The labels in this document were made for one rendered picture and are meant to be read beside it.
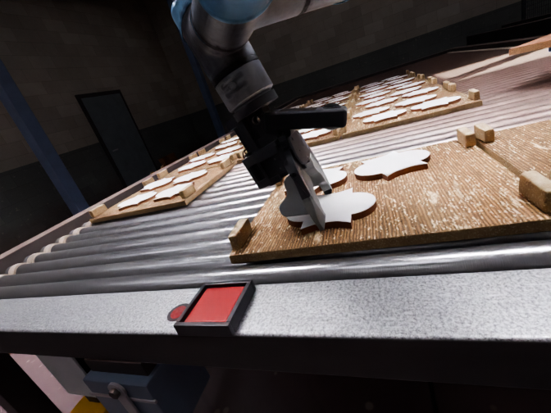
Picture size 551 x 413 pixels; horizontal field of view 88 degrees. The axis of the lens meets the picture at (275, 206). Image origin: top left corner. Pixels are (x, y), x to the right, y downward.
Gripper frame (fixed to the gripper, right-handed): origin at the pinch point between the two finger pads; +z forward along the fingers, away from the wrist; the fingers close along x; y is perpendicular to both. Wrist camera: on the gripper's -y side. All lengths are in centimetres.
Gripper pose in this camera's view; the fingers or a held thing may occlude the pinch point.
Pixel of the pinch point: (329, 207)
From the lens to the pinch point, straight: 47.1
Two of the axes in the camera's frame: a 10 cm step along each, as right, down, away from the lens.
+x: -2.6, 4.4, -8.6
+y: -8.2, 3.8, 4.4
